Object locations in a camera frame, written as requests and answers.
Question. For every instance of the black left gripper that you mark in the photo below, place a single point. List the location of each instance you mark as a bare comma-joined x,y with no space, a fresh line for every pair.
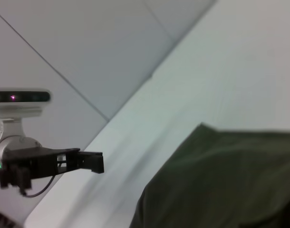
40,164

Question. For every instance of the dark green t-shirt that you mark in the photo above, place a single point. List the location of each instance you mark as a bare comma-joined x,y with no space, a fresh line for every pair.
218,178

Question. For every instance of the dark patterned object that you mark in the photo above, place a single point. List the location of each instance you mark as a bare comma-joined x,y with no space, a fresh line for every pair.
2,219

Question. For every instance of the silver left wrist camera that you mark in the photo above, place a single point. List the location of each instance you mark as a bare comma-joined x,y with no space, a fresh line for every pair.
19,102

